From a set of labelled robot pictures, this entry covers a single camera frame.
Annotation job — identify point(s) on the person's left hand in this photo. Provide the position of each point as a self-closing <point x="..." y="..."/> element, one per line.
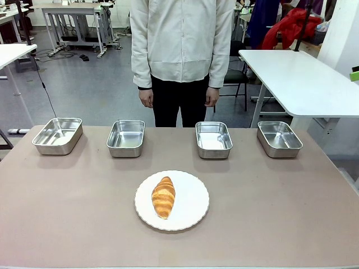
<point x="212" y="97"/>

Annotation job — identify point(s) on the person's right hand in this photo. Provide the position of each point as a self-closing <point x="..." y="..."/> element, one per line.
<point x="146" y="98"/>

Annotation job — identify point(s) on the steel rectangular container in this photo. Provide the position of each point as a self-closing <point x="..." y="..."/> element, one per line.
<point x="57" y="136"/>
<point x="213" y="140"/>
<point x="126" y="138"/>
<point x="279" y="138"/>

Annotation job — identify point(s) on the black folding chair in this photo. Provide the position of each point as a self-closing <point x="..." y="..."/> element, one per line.
<point x="237" y="75"/>

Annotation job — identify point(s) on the person in cream shirt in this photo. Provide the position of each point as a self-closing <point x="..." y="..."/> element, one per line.
<point x="181" y="42"/>

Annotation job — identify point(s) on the black floor power strip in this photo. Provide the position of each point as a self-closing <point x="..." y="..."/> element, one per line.
<point x="84" y="57"/>

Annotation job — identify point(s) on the large white side table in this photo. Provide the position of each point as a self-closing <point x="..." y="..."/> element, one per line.
<point x="303" y="81"/>

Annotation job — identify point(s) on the dark blue garment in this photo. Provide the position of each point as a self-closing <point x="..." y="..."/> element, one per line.
<point x="262" y="19"/>

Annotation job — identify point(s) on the golden croissant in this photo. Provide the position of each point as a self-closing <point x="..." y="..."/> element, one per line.
<point x="163" y="197"/>

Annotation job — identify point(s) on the red jacket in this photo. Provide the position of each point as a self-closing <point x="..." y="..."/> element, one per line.
<point x="291" y="28"/>

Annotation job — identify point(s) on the white scalloped plate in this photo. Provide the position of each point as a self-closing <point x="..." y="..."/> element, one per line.
<point x="190" y="201"/>

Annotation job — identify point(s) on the grey workbench desk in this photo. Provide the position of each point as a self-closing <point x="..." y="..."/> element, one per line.
<point x="75" y="16"/>

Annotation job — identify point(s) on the black stand pole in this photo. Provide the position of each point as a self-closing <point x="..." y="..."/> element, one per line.
<point x="303" y="25"/>
<point x="24" y="22"/>

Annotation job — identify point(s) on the white floor power strip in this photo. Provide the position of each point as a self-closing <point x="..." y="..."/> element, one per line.
<point x="18" y="130"/>

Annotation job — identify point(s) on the small white side table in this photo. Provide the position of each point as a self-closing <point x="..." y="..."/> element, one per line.
<point x="14" y="53"/>

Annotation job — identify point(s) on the green box edge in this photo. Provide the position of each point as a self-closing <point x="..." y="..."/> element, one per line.
<point x="355" y="74"/>

